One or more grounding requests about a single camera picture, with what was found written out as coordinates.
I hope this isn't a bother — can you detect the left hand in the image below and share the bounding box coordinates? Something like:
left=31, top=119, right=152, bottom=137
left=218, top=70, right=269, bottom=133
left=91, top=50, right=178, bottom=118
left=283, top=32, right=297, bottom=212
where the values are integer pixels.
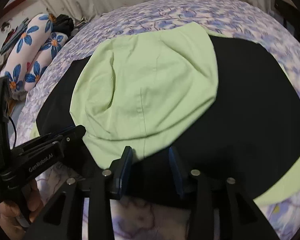
left=0, top=179, right=44, bottom=240

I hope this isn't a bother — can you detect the small blue flower pillow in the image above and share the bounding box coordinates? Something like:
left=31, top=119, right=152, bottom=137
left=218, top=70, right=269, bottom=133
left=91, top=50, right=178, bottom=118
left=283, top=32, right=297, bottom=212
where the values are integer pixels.
left=24, top=32, right=68, bottom=92

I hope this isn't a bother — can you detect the black cable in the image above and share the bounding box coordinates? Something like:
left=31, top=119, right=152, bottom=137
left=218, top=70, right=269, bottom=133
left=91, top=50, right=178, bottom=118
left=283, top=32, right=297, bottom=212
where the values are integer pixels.
left=5, top=115, right=18, bottom=151

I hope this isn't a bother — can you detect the black clothes pile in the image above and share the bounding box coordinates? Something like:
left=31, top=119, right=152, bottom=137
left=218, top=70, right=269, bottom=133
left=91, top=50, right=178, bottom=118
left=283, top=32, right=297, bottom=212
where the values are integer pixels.
left=52, top=14, right=74, bottom=36

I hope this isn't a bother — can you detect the red wall shelf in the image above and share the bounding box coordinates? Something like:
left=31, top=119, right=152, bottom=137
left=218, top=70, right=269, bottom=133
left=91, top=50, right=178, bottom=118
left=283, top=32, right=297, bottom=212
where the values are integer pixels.
left=2, top=0, right=26, bottom=16

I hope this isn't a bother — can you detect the green and black garment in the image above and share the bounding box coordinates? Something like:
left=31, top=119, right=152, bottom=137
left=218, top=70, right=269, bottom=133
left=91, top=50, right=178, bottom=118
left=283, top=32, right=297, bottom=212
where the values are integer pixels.
left=33, top=22, right=300, bottom=205

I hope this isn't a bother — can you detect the large blue flower pillow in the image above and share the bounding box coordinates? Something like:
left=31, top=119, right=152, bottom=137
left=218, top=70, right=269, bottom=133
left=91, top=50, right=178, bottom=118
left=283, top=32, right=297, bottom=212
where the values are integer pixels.
left=0, top=14, right=53, bottom=94

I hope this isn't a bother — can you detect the purple cat print blanket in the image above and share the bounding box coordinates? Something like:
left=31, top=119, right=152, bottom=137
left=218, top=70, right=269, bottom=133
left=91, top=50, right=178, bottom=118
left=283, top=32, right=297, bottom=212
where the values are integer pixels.
left=17, top=0, right=300, bottom=239

